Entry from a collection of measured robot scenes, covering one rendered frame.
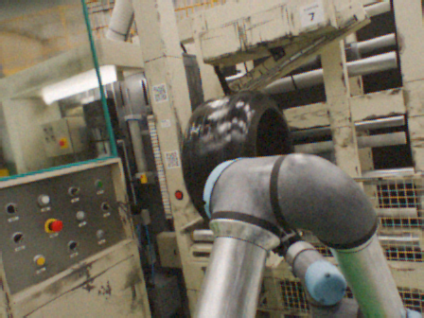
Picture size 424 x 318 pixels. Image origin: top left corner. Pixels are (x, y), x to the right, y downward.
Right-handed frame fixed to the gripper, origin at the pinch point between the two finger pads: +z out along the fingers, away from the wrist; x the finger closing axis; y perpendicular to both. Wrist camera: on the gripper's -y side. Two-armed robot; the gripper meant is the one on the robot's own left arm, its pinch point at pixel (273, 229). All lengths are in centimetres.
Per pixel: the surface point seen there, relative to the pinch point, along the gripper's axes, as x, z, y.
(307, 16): -57, 40, 50
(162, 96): 8, 56, 49
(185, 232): 27.5, 35.6, -1.0
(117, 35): 11, 115, 89
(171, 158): 18, 54, 24
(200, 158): 8.1, 21.5, 25.7
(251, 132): -11.4, 17.9, 25.7
